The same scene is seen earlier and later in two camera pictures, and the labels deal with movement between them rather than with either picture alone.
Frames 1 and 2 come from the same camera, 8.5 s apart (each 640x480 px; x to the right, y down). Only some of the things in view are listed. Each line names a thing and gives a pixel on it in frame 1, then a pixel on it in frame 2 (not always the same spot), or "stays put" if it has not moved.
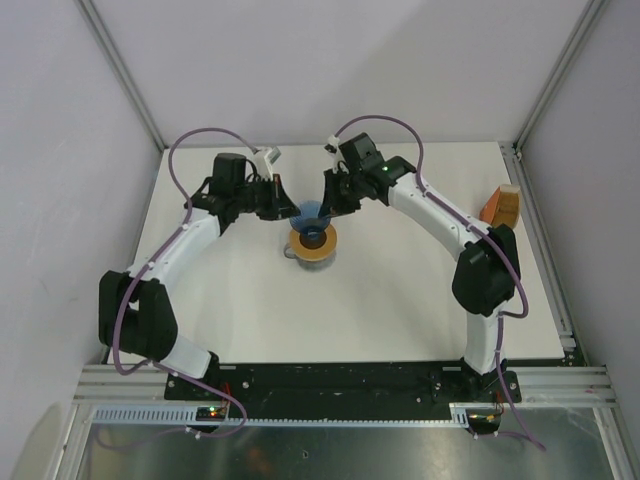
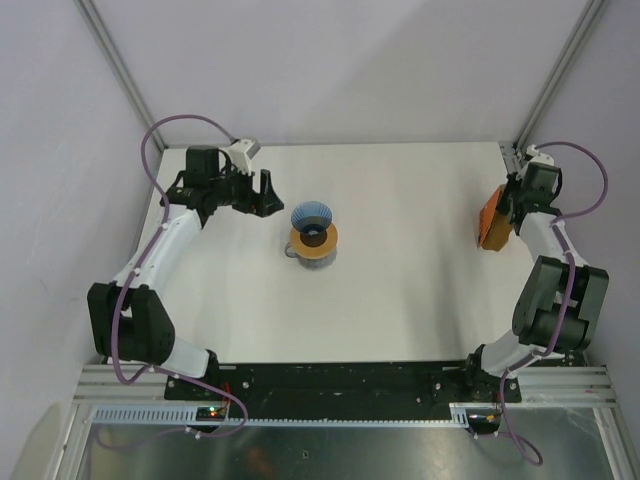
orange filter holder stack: (502, 206) stays put
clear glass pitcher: (313, 265) stays put
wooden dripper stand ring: (303, 252) stays put
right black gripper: (335, 204) → (515, 180)
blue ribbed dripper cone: (310, 224) stays put
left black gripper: (275, 190) → (263, 204)
